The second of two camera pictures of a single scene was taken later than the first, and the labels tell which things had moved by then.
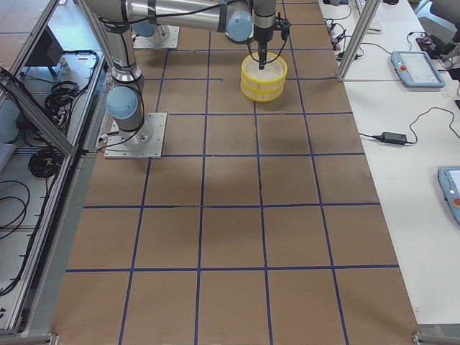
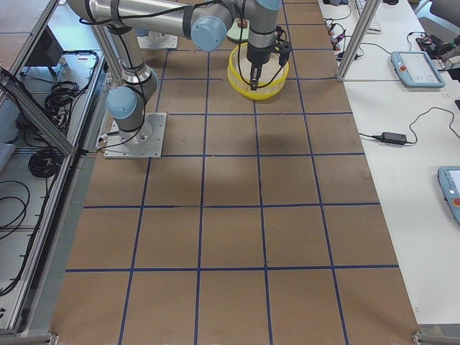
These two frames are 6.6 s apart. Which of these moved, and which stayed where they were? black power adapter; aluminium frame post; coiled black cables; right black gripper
Moved: right black gripper
Stayed: aluminium frame post; black power adapter; coiled black cables
